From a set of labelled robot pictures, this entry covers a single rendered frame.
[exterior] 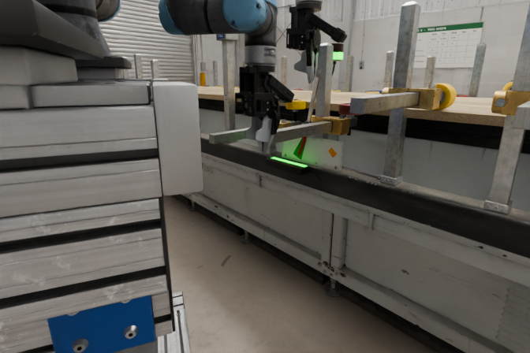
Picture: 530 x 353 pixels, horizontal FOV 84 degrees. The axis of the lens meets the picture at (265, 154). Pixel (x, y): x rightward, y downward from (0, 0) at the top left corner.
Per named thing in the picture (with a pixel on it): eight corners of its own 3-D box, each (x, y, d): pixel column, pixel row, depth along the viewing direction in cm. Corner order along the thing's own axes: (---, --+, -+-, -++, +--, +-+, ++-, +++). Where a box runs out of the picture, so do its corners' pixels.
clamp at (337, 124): (341, 135, 92) (341, 119, 91) (306, 130, 102) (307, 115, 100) (349, 133, 96) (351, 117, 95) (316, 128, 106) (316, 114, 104)
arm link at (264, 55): (260, 49, 75) (285, 47, 69) (260, 68, 76) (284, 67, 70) (237, 46, 70) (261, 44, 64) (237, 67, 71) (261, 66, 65)
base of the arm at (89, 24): (18, 55, 57) (7, -2, 54) (45, 59, 70) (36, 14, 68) (106, 57, 62) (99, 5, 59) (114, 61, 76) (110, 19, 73)
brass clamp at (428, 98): (431, 109, 72) (434, 88, 71) (378, 105, 81) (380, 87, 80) (439, 108, 76) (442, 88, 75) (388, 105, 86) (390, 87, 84)
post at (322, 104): (319, 187, 103) (327, 42, 91) (311, 185, 105) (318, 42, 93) (326, 185, 105) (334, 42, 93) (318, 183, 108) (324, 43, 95)
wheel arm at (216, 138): (214, 146, 94) (214, 133, 93) (208, 145, 96) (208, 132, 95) (300, 130, 123) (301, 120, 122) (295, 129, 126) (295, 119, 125)
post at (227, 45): (229, 143, 136) (226, 39, 124) (223, 142, 139) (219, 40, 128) (237, 142, 139) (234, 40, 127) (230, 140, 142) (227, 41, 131)
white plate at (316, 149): (341, 172, 95) (342, 142, 92) (281, 157, 113) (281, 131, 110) (341, 172, 95) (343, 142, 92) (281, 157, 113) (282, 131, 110)
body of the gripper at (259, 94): (234, 117, 73) (233, 65, 70) (259, 114, 78) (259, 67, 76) (255, 120, 67) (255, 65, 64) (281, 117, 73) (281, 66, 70)
